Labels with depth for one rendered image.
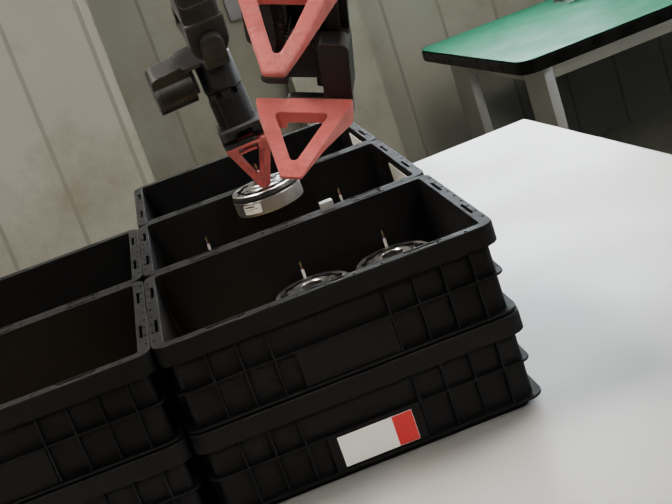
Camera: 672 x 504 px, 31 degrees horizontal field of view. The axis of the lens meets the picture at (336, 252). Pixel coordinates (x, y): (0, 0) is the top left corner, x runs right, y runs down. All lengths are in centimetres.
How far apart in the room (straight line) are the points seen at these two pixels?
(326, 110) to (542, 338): 80
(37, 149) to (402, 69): 154
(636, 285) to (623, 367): 24
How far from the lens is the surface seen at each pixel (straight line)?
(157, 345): 130
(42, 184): 328
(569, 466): 128
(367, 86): 415
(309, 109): 83
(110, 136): 328
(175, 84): 173
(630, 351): 148
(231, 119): 174
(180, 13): 166
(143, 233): 182
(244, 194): 177
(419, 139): 434
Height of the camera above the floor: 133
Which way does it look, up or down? 17 degrees down
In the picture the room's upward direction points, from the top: 19 degrees counter-clockwise
